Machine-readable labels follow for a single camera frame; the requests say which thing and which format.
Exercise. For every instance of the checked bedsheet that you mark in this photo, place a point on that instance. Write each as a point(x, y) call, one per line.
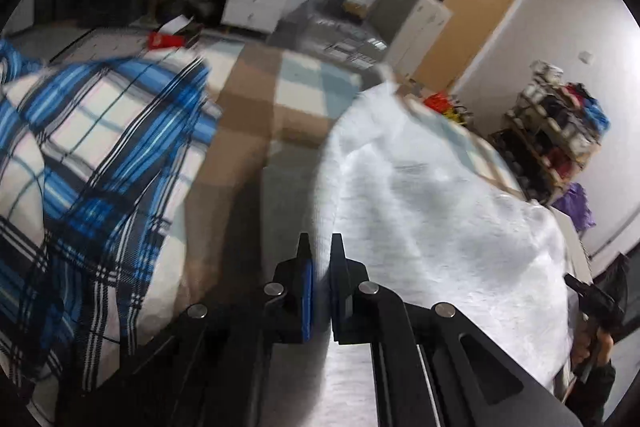
point(260, 107)

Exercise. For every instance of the person's right hand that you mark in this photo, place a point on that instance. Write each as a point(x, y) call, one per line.
point(580, 349)

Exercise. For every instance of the small brown box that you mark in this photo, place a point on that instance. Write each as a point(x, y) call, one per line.
point(355, 7)

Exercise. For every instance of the purple bag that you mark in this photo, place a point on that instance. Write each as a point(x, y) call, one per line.
point(575, 207)

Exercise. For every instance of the red and yellow toys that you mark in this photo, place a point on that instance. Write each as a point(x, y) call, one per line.
point(440, 102)

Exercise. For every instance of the wooden shoe rack with shoes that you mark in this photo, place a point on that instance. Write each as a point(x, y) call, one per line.
point(550, 132)

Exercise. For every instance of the beige upright suitcase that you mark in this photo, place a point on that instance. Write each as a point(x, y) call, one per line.
point(415, 27)

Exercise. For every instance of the red packet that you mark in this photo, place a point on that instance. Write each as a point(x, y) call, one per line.
point(167, 41)

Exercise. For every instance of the silver suitcase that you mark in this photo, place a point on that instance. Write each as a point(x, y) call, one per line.
point(340, 42)

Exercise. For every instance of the blue plaid cloth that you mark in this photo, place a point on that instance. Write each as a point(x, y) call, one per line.
point(100, 157)

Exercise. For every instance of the wall light switch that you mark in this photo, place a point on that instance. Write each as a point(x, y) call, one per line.
point(585, 57)

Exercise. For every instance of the light grey hoodie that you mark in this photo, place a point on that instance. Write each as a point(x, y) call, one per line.
point(425, 217)

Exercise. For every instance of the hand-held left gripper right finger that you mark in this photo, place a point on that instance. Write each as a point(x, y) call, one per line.
point(336, 302)

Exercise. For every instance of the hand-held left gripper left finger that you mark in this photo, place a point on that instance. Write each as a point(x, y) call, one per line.
point(306, 302)

